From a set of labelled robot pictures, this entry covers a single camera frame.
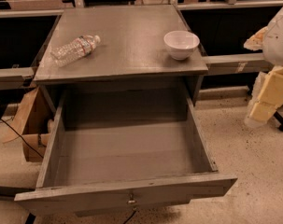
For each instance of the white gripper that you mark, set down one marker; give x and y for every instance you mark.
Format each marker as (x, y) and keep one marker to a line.
(277, 42)

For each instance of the clear plastic water bottle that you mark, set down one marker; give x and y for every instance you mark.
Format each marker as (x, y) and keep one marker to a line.
(79, 48)

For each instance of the grey open top drawer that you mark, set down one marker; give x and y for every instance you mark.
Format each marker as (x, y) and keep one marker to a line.
(91, 168)

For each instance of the metal drawer knob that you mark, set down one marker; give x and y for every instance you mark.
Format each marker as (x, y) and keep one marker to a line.
(131, 200)

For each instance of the black stand leg with wheel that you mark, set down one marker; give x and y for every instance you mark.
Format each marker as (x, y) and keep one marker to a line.
(279, 118)

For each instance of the white ceramic bowl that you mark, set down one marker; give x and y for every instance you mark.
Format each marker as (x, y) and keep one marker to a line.
(181, 44)

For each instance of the grey cabinet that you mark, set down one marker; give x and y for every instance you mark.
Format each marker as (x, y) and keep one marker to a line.
(130, 75)

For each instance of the brown cardboard box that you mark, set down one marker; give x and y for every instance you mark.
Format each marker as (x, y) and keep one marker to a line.
(32, 123)

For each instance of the grey right bench rail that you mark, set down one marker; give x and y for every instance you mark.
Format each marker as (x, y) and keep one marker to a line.
(236, 64)

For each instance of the grey bench rail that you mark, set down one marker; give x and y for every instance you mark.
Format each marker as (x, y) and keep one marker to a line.
(16, 78)
(236, 64)

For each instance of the grey left bench rail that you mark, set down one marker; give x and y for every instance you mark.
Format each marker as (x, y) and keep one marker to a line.
(16, 78)

